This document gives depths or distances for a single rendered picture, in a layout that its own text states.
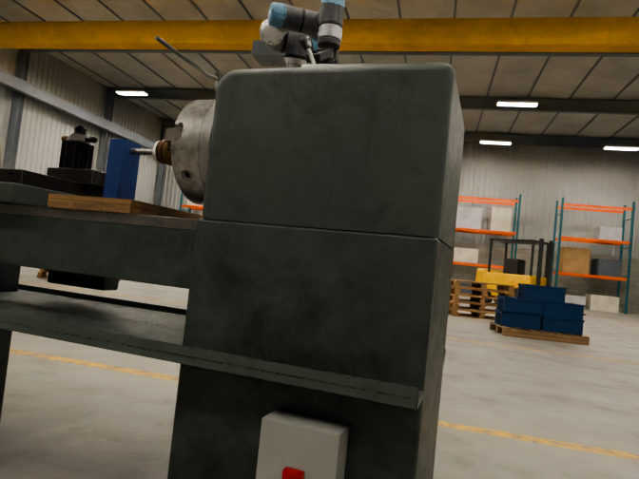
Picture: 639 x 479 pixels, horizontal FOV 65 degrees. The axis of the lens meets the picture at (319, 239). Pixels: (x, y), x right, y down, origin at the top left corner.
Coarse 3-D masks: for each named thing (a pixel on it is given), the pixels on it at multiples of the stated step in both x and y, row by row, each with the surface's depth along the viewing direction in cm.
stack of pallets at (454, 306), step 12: (456, 288) 1003; (468, 288) 1004; (480, 288) 1004; (504, 288) 1036; (456, 300) 1003; (468, 300) 1043; (480, 300) 1004; (456, 312) 1001; (480, 312) 1000; (492, 312) 999
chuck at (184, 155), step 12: (192, 108) 141; (204, 108) 139; (180, 120) 139; (192, 120) 138; (192, 132) 136; (180, 144) 137; (192, 144) 136; (180, 156) 137; (192, 156) 136; (180, 168) 139; (192, 168) 137; (180, 180) 141; (192, 180) 139; (192, 192) 143
